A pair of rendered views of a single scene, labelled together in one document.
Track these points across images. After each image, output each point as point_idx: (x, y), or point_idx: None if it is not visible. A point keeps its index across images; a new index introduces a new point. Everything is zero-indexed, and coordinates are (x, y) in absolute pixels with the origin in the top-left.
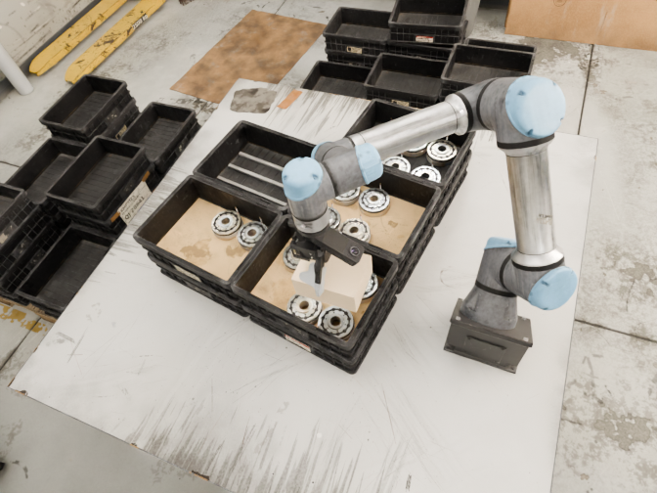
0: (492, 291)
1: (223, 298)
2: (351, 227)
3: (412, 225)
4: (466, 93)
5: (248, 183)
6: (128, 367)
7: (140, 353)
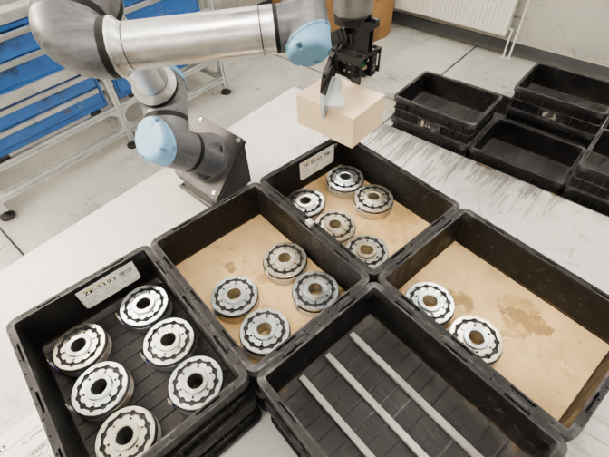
0: (198, 134)
1: None
2: (285, 263)
3: (209, 257)
4: (90, 18)
5: (433, 438)
6: (588, 257)
7: (578, 267)
